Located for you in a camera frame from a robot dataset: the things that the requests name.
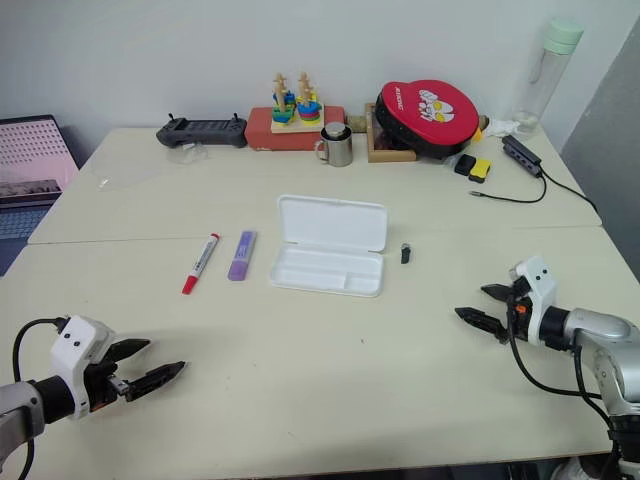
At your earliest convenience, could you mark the white open pencil case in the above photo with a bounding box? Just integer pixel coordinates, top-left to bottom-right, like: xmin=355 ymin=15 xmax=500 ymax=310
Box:
xmin=269 ymin=194 xmax=390 ymax=299

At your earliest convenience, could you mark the red rectangular box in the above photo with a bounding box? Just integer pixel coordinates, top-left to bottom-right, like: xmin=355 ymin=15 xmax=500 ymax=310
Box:
xmin=244 ymin=103 xmax=347 ymax=152

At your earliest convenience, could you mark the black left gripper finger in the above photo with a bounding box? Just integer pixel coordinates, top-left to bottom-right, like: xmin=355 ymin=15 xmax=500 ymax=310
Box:
xmin=124 ymin=361 xmax=189 ymax=403
xmin=102 ymin=338 xmax=152 ymax=369

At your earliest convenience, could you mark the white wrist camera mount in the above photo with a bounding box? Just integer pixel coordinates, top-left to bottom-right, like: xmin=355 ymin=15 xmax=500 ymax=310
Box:
xmin=508 ymin=255 xmax=558 ymax=347
xmin=49 ymin=315 xmax=120 ymax=420

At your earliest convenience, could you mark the stainless steel mug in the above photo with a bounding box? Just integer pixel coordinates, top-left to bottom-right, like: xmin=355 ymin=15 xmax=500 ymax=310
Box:
xmin=313 ymin=122 xmax=354 ymax=167

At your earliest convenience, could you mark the red whiteboard marker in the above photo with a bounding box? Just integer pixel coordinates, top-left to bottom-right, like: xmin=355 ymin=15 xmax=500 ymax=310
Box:
xmin=181 ymin=232 xmax=222 ymax=296

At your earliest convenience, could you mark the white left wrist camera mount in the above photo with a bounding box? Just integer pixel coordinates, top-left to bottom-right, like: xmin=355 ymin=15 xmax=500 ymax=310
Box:
xmin=49 ymin=315 xmax=120 ymax=420

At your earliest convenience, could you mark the wooden colourful stacking toy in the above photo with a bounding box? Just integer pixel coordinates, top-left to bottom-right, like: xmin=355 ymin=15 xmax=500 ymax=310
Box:
xmin=270 ymin=71 xmax=326 ymax=135

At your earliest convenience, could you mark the black hub cable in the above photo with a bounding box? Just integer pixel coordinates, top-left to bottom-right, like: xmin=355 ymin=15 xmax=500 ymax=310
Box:
xmin=468 ymin=169 xmax=600 ymax=215

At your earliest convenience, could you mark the open laptop pink screen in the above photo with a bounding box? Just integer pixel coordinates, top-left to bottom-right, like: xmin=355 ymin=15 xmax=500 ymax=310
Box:
xmin=0 ymin=114 xmax=81 ymax=279

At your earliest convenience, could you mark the red black round case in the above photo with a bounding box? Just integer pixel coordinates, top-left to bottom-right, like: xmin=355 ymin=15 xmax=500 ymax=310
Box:
xmin=374 ymin=78 xmax=482 ymax=160

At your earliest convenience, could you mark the clear bottle green lid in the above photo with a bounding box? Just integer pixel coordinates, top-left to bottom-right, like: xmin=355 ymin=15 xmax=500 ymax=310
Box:
xmin=514 ymin=17 xmax=585 ymax=135

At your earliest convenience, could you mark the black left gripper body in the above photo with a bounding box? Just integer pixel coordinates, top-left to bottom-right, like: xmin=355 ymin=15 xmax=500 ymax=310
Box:
xmin=83 ymin=360 xmax=132 ymax=413

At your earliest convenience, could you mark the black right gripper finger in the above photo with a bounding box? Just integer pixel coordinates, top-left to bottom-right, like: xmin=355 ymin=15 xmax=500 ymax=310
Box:
xmin=454 ymin=306 xmax=511 ymax=345
xmin=480 ymin=283 xmax=516 ymax=305

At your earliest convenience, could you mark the black handheld controller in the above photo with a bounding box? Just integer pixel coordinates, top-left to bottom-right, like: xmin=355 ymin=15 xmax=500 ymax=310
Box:
xmin=155 ymin=112 xmax=249 ymax=150

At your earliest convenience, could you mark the crumpled white tissue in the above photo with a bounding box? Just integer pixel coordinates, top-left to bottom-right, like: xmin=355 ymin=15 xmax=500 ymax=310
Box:
xmin=482 ymin=115 xmax=524 ymax=138

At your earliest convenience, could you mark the purple highlighter pen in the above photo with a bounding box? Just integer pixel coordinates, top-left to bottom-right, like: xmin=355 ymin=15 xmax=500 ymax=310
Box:
xmin=227 ymin=229 xmax=259 ymax=282

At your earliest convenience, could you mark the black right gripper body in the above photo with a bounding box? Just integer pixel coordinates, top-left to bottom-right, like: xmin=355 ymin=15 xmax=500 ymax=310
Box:
xmin=503 ymin=275 xmax=533 ymax=345

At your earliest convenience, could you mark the wooden tray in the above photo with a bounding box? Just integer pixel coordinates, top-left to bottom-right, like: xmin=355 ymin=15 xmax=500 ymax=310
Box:
xmin=364 ymin=102 xmax=418 ymax=164

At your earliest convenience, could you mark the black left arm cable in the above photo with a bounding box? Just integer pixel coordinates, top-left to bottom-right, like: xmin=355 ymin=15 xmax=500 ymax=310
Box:
xmin=11 ymin=316 xmax=71 ymax=480

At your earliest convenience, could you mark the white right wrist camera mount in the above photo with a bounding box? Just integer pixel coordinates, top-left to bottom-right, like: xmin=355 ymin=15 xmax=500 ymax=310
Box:
xmin=508 ymin=255 xmax=558 ymax=347

